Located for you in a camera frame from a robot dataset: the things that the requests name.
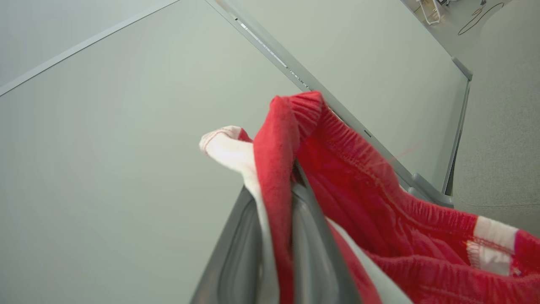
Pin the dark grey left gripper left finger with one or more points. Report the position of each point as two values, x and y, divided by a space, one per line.
236 261

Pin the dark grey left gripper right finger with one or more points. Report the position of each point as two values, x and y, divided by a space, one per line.
314 253

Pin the red and white garment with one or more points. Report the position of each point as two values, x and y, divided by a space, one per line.
379 211

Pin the grey metal partition frame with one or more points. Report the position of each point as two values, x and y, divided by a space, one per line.
303 78

